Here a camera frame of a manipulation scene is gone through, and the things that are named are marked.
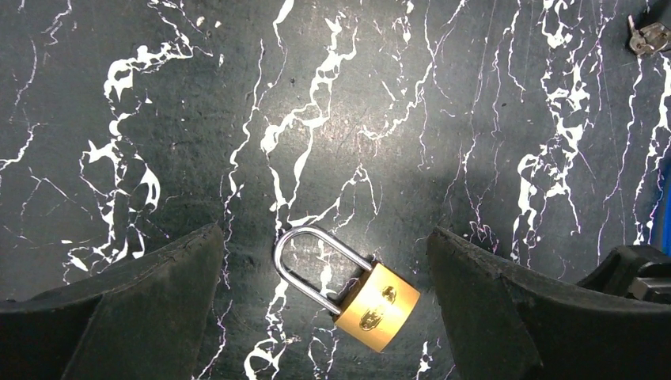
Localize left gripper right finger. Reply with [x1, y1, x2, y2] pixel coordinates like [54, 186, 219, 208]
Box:
[426, 227, 670, 379]

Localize blue cable bike lock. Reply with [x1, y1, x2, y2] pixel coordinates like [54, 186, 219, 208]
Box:
[659, 166, 670, 256]

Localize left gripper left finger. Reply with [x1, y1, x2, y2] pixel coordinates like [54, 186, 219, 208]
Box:
[1, 224, 224, 379]

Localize silver keys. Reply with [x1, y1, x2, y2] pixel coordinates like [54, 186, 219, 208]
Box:
[627, 15, 670, 56]

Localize brass padlock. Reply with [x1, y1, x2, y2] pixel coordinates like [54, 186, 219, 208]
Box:
[271, 226, 420, 352]

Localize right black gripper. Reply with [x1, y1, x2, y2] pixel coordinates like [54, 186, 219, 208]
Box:
[577, 245, 670, 305]

